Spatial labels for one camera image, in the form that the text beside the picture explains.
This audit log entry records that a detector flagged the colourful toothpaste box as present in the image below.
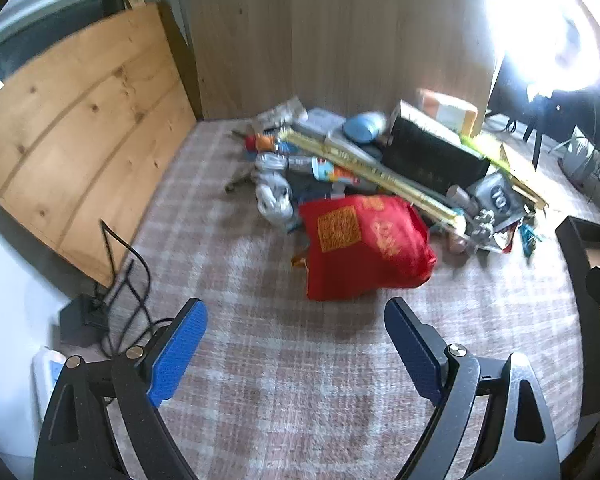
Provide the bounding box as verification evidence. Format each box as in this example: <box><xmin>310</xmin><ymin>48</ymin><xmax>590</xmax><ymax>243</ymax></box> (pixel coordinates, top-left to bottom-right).
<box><xmin>310</xmin><ymin>157</ymin><xmax>368</xmax><ymax>191</ymax></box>

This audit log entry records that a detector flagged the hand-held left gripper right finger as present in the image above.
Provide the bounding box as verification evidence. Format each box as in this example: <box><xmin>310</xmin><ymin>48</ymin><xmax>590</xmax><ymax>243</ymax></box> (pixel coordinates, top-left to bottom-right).
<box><xmin>384</xmin><ymin>296</ymin><xmax>563</xmax><ymax>480</ymax></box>

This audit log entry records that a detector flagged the grey-white small box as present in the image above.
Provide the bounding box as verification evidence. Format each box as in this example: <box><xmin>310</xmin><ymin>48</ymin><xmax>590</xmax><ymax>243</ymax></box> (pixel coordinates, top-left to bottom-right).
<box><xmin>292</xmin><ymin>108</ymin><xmax>346</xmax><ymax>136</ymax></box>

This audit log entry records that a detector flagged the white plastic bag bundle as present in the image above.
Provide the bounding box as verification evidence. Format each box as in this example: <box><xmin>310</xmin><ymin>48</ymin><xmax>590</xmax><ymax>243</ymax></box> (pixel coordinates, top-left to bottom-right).
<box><xmin>254</xmin><ymin>152</ymin><xmax>301</xmax><ymax>226</ymax></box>

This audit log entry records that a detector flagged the black storage box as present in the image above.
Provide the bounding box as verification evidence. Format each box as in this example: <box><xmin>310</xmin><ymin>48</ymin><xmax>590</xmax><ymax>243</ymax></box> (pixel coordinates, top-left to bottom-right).
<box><xmin>555</xmin><ymin>216</ymin><xmax>600</xmax><ymax>418</ymax></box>

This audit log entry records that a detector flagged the black tripod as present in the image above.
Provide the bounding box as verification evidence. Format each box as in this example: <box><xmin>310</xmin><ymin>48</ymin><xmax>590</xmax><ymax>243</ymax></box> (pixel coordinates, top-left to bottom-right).
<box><xmin>522</xmin><ymin>95</ymin><xmax>556</xmax><ymax>171</ymax></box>

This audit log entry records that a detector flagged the long yellow box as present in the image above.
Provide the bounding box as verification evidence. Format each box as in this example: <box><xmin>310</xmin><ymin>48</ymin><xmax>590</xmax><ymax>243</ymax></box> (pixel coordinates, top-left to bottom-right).
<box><xmin>280</xmin><ymin>127</ymin><xmax>468</xmax><ymax>233</ymax></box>

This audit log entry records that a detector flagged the black cable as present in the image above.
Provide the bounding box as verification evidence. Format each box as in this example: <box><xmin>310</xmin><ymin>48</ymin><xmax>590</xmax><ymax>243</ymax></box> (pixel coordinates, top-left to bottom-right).
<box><xmin>92</xmin><ymin>219</ymin><xmax>176</xmax><ymax>361</ymax></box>

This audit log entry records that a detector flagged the orange toy figure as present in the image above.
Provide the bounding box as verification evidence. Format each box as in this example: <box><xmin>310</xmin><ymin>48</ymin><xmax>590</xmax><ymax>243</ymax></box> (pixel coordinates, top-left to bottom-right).
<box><xmin>244</xmin><ymin>132</ymin><xmax>276</xmax><ymax>153</ymax></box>

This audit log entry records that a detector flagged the white gift box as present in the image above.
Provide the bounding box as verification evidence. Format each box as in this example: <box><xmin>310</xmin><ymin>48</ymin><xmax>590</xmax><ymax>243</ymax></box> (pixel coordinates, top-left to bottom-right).
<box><xmin>380</xmin><ymin>100</ymin><xmax>491</xmax><ymax>196</ymax></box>

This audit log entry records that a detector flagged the light blue oval case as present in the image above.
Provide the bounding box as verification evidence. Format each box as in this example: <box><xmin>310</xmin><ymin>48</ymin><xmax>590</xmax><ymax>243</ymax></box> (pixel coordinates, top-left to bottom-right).
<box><xmin>342</xmin><ymin>112</ymin><xmax>388</xmax><ymax>143</ymax></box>

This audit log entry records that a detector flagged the teal clothes peg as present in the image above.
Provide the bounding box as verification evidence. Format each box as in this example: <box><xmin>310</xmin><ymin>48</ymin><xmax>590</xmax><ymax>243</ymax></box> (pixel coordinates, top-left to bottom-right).
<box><xmin>517</xmin><ymin>222</ymin><xmax>538</xmax><ymax>261</ymax></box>

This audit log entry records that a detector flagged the black power adapter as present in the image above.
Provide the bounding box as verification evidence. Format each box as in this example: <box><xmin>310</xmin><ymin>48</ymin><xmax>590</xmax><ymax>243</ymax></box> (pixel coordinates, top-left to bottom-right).
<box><xmin>59</xmin><ymin>295</ymin><xmax>113</xmax><ymax>346</ymax></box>

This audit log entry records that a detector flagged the white device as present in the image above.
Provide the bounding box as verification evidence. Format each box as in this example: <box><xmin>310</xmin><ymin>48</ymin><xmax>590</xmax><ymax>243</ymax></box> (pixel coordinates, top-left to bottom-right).
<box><xmin>31</xmin><ymin>347</ymin><xmax>67</xmax><ymax>411</ymax></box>

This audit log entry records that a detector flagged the ring light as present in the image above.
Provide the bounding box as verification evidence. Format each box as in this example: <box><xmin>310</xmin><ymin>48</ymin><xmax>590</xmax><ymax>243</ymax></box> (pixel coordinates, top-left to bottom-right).
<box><xmin>485</xmin><ymin>0</ymin><xmax>600</xmax><ymax>96</ymax></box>

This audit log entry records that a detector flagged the pine wooden board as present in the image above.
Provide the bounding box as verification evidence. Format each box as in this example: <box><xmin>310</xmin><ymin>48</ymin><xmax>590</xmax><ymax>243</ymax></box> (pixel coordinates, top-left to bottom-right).
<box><xmin>0</xmin><ymin>2</ymin><xmax>198</xmax><ymax>288</ymax></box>

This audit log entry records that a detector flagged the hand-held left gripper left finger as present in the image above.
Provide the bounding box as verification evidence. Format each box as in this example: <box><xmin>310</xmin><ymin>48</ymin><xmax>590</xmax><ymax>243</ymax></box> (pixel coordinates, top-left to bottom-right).
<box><xmin>32</xmin><ymin>297</ymin><xmax>208</xmax><ymax>480</ymax></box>

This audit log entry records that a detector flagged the potted plant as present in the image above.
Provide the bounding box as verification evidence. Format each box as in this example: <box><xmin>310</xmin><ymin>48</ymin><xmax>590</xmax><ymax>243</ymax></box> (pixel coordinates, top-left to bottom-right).
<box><xmin>550</xmin><ymin>127</ymin><xmax>600</xmax><ymax>203</ymax></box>

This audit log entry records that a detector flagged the dark metal tool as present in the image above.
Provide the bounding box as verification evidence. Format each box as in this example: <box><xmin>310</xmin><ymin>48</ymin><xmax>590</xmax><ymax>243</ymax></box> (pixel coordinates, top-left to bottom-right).
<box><xmin>225</xmin><ymin>172</ymin><xmax>256</xmax><ymax>192</ymax></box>

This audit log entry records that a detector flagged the red cloth bag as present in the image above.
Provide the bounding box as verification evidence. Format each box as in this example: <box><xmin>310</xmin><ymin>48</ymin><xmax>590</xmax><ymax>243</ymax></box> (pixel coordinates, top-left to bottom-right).
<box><xmin>297</xmin><ymin>195</ymin><xmax>438</xmax><ymax>302</ymax></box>

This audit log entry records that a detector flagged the clear plastic bag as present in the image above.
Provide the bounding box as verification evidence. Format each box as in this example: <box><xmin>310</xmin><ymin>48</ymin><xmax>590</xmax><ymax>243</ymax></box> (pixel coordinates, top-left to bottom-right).
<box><xmin>255</xmin><ymin>96</ymin><xmax>308</xmax><ymax>128</ymax></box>

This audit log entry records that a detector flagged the silver foil packet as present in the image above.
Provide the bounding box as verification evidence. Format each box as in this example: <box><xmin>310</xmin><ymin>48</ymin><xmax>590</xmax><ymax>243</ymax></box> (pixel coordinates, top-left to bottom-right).
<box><xmin>472</xmin><ymin>172</ymin><xmax>526</xmax><ymax>226</ymax></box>

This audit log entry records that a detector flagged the orange tissue pack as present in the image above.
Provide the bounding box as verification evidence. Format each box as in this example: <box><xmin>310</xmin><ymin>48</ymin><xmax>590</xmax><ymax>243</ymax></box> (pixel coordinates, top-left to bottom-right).
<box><xmin>417</xmin><ymin>87</ymin><xmax>481</xmax><ymax>136</ymax></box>

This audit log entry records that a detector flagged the silver metal clip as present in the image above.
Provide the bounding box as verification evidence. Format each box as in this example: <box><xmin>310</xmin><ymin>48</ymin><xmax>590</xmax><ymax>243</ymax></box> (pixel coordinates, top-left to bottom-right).
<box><xmin>462</xmin><ymin>210</ymin><xmax>498</xmax><ymax>251</ymax></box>

